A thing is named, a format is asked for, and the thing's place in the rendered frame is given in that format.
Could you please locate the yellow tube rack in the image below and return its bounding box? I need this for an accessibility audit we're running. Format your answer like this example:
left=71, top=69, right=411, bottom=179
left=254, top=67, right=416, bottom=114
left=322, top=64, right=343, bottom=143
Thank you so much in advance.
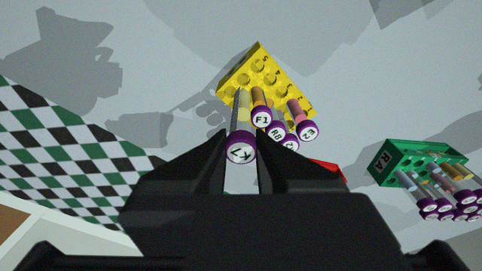
left=215, top=41, right=317, bottom=131

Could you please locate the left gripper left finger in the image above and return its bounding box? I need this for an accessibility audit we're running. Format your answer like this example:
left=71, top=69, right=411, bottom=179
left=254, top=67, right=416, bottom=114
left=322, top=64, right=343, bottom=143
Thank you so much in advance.
left=130, top=129, right=227, bottom=195

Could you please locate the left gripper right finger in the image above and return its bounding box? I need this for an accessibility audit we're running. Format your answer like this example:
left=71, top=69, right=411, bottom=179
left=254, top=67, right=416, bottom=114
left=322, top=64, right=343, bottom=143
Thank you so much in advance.
left=255, top=129, right=351, bottom=193

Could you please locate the green tube rack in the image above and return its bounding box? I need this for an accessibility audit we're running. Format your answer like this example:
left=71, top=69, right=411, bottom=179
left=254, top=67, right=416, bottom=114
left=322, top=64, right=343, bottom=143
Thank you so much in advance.
left=367, top=139, right=469, bottom=187

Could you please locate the red tube rack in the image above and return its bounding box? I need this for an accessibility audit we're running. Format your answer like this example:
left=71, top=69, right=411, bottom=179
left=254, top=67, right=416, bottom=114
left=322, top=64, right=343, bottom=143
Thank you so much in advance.
left=308, top=158, right=346, bottom=182

